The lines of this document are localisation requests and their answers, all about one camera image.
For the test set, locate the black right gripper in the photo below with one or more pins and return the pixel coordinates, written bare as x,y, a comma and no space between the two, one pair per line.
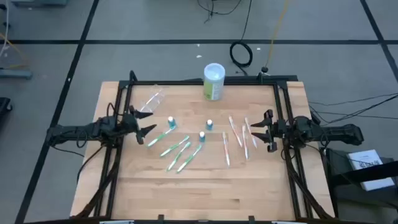
280,130

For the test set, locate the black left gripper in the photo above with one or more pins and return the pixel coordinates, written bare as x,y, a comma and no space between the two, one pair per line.
129,126

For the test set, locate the green toothbrush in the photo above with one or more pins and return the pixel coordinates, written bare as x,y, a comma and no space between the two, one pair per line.
178,156
160,137
174,146
188,159

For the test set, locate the small blue mouthwash bottle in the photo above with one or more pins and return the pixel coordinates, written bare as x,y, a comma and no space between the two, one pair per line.
202,137
171,124
209,126

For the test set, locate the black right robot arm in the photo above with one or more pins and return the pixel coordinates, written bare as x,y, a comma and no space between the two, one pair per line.
335,133

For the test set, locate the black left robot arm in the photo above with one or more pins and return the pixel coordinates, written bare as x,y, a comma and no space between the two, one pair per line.
71,132

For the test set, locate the black clamp knob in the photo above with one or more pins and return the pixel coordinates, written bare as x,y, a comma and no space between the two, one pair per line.
264,69

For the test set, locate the white green wipes canister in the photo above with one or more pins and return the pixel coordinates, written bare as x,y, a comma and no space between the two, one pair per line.
214,87

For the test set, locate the black side cart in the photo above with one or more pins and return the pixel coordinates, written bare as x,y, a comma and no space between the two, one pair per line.
339,161

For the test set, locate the white booklet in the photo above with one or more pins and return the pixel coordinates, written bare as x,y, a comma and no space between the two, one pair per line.
363,158

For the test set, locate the grey floor base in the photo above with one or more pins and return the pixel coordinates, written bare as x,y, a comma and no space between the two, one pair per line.
15,74
40,2

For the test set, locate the black chair part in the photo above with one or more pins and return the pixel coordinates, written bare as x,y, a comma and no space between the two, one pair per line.
4,105

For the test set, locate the black aluminium table frame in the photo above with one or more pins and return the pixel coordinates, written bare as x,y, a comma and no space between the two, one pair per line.
174,82

